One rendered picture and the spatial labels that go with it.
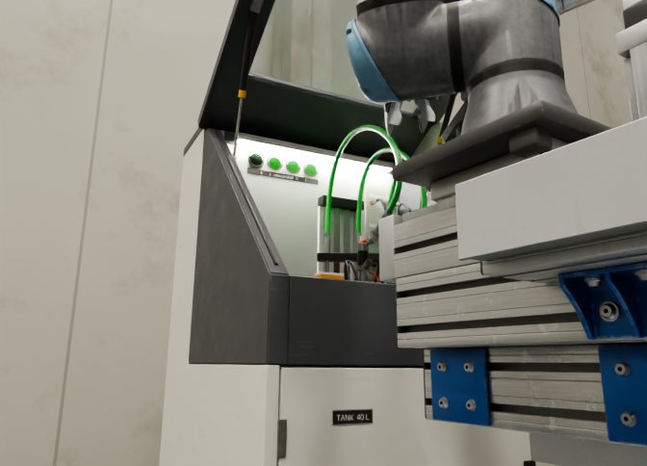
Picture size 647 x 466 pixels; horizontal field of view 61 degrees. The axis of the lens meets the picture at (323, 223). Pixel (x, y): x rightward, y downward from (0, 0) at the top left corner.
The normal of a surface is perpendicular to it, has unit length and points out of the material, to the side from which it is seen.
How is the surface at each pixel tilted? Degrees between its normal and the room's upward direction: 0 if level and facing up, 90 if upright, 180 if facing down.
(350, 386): 90
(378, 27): 114
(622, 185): 90
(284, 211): 90
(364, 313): 90
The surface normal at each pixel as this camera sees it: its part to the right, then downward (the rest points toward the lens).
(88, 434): 0.54, -0.21
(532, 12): 0.14, -0.25
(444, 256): -0.84, -0.14
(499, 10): -0.33, -0.28
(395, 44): -0.29, 0.21
